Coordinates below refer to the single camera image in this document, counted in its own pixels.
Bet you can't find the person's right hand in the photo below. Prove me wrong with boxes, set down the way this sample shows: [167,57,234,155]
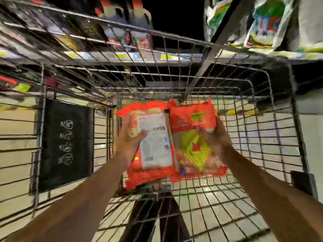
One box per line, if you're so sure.
[195,116,234,165]

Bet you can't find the person's left hand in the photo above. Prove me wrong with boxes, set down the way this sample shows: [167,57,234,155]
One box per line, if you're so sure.
[115,120,148,165]

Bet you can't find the orange packet with white label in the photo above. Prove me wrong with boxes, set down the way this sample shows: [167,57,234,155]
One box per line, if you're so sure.
[115,101,176,191]

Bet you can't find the orange packet with yellow print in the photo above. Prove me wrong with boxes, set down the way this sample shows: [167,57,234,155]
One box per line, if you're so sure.
[168,98,229,184]

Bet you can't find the person's right forearm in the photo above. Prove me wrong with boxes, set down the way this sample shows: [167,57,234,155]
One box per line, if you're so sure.
[222,146,323,242]

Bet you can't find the person's left forearm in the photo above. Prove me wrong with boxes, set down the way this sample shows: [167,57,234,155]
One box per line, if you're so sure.
[5,154,132,242]

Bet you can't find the black sign panel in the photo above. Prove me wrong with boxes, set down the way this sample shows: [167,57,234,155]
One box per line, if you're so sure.
[37,99,95,193]

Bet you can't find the shelf with price labels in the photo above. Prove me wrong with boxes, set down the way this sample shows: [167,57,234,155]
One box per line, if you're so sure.
[0,46,323,64]

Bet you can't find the person's dark trousers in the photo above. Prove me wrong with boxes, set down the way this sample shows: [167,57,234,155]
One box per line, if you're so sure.
[118,191,193,242]

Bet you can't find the black cart corner bumper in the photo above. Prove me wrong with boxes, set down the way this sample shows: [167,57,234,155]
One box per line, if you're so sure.
[290,171,319,200]

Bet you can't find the white green snack bag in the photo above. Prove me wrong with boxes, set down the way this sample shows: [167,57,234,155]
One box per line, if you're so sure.
[204,0,234,43]

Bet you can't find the bottles with red caps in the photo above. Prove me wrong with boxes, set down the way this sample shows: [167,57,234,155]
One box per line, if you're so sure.
[94,0,153,31]

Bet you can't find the white colourful snack bag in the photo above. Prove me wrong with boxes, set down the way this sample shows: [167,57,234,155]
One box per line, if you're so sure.
[243,0,295,49]

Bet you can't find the metal wire shopping cart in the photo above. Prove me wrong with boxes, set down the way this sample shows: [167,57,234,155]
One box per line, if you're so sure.
[0,0,319,242]

